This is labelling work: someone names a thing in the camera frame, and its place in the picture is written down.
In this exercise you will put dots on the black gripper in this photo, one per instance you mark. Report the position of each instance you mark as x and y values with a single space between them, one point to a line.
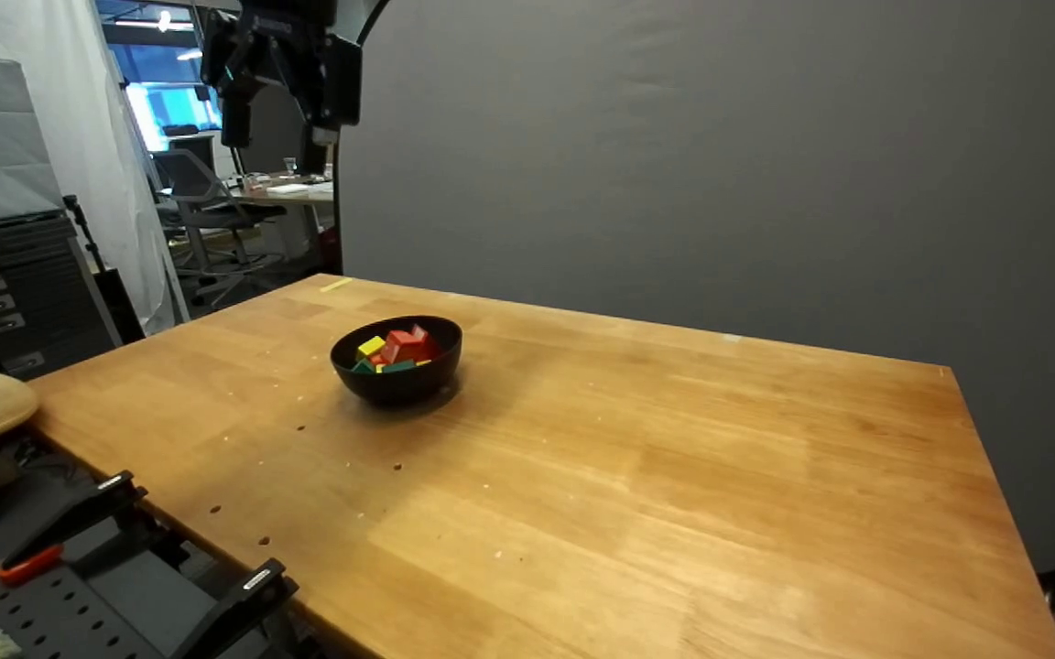
276 30

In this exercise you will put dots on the black bowl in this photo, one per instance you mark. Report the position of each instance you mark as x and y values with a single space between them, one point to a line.
400 390

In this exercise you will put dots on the blue computer monitor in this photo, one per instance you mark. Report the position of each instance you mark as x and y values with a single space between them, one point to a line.
175 110

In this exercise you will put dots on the black tripod leg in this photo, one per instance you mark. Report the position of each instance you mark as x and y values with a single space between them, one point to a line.
113 289

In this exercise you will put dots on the black equipment cabinet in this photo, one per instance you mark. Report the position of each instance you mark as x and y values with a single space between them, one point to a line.
18 306

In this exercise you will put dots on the grey fabric backdrop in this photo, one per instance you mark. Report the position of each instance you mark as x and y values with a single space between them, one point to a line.
734 161

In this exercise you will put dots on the black pegboard bench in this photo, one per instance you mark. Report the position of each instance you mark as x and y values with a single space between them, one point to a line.
99 611

